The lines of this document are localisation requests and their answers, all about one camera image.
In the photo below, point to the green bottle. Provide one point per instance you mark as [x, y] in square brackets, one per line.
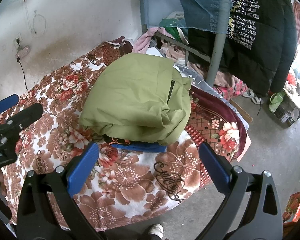
[275, 102]

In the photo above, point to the wall socket with plug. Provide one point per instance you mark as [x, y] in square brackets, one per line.
[18, 40]

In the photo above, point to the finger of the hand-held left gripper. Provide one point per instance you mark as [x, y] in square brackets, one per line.
[6, 103]
[25, 116]

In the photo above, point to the cardboard piece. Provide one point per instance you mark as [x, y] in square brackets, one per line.
[243, 113]

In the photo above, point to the green hooded jacket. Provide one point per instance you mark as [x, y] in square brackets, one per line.
[135, 100]

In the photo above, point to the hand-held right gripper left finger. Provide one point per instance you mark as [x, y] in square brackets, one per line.
[83, 165]

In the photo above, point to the floral blanket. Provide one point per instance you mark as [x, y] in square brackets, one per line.
[130, 180]

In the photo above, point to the black garment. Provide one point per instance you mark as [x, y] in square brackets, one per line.
[115, 140]

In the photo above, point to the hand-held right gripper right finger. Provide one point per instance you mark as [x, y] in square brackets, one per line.
[213, 167]

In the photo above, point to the black bin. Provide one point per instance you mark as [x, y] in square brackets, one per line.
[285, 113]

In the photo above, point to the pink cloth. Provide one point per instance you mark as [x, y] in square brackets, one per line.
[143, 42]

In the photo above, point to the red box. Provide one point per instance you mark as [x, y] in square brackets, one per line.
[293, 205]

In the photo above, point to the person's white shoe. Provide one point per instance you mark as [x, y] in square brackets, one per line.
[155, 231]

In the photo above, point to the black printed puffer jacket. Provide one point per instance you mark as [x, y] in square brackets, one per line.
[272, 55]

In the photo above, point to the green cloth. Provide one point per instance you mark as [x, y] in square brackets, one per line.
[172, 32]

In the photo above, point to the blue cloth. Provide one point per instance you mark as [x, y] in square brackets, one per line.
[145, 147]

